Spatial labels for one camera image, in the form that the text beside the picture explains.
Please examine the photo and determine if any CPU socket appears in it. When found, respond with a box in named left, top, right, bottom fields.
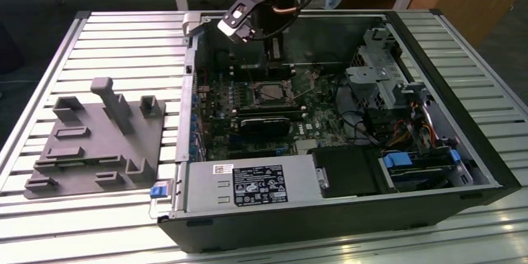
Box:
left=249, top=80, right=299, bottom=106

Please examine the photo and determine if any silver disk bay cage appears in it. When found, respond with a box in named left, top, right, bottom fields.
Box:
left=344, top=27, right=429, bottom=110

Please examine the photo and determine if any green RAM stick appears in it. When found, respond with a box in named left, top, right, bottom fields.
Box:
left=237, top=111, right=304, bottom=121

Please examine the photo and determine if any green motherboard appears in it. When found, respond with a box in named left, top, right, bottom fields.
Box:
left=193, top=62, right=356, bottom=161

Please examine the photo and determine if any black graphics card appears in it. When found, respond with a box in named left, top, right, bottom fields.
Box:
left=239, top=116, right=292, bottom=137

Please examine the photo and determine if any hard disk in blue carrier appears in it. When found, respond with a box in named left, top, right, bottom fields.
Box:
left=381, top=150, right=463, bottom=189

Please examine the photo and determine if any silver power supply box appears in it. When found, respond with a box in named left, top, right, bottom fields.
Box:
left=181, top=158, right=321, bottom=214

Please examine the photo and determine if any grey parts rack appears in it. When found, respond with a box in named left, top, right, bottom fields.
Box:
left=23, top=77, right=168, bottom=200

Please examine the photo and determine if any black silver PC case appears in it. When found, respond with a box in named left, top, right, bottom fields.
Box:
left=156, top=9, right=521, bottom=254

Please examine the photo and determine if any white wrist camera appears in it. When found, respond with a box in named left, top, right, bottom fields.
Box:
left=217, top=0, right=265, bottom=45

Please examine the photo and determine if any red black twisted wire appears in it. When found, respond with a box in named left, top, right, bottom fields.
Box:
left=196, top=66, right=209, bottom=88

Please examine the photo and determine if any yellow red wire bundle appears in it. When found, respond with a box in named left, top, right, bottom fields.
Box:
left=387, top=115, right=439, bottom=147

